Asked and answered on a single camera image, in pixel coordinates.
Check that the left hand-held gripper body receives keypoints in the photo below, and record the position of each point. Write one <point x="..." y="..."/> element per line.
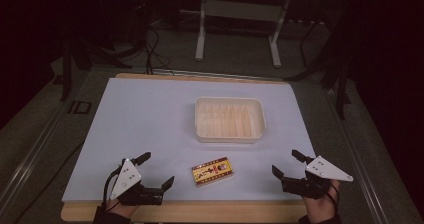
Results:
<point x="128" y="180"/>

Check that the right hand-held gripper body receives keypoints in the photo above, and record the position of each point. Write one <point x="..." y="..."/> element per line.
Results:
<point x="313" y="179"/>

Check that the yellow and red snack packet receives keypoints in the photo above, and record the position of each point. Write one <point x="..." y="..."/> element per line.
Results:
<point x="212" y="171"/>

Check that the white plastic container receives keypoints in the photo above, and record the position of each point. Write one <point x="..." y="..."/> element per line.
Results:
<point x="230" y="119"/>

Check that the person's right hand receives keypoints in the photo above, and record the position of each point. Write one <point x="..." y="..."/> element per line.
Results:
<point x="320" y="205"/>

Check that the person's left hand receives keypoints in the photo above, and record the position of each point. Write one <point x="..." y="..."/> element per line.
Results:
<point x="120" y="208"/>

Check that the black metal stand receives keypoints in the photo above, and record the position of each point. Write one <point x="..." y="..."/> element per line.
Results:
<point x="336" y="74"/>
<point x="66" y="67"/>

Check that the black floor bracket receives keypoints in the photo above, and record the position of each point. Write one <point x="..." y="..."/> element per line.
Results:
<point x="79" y="107"/>

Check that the white metal desk frame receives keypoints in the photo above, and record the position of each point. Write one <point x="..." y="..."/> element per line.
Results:
<point x="240" y="20"/>

